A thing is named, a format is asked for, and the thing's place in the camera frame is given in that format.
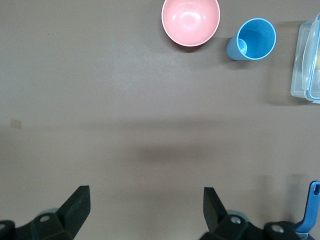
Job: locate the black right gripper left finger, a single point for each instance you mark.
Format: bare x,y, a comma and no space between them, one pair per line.
76,210

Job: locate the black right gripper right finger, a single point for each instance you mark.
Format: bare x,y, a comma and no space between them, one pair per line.
215,212

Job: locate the pink bowl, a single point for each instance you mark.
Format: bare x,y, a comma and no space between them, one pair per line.
190,20

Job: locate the brown tape patch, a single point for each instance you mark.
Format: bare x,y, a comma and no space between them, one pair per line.
16,124

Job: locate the clear plastic container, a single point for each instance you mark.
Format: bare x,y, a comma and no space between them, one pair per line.
297,62

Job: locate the clear lid with blue rim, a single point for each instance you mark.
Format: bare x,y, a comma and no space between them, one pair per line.
312,62

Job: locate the blue cup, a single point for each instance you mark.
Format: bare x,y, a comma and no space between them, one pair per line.
255,37

